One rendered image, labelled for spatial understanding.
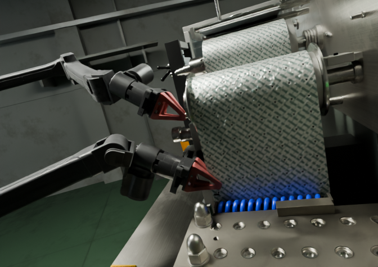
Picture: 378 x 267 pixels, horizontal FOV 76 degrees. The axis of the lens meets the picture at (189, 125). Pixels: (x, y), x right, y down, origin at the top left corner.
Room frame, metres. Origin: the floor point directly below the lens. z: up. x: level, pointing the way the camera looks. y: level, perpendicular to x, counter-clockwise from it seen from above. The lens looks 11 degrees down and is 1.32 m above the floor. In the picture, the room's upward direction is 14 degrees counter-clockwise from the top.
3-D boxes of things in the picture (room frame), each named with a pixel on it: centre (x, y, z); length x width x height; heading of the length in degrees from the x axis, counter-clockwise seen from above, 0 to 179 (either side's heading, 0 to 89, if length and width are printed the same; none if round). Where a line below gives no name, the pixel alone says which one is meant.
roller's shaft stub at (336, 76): (0.47, -0.31, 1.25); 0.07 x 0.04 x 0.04; 72
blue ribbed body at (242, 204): (0.44, -0.12, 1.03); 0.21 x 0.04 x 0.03; 72
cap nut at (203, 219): (0.44, 0.02, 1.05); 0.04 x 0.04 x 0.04
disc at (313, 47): (0.48, -0.27, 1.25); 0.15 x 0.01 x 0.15; 162
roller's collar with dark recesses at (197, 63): (0.80, -0.08, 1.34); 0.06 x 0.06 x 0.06; 72
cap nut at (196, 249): (0.34, 0.04, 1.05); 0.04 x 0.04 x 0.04
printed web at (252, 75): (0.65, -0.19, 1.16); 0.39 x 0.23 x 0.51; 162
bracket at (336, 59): (0.47, -0.31, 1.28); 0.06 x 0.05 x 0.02; 72
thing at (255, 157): (0.46, -0.13, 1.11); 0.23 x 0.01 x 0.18; 72
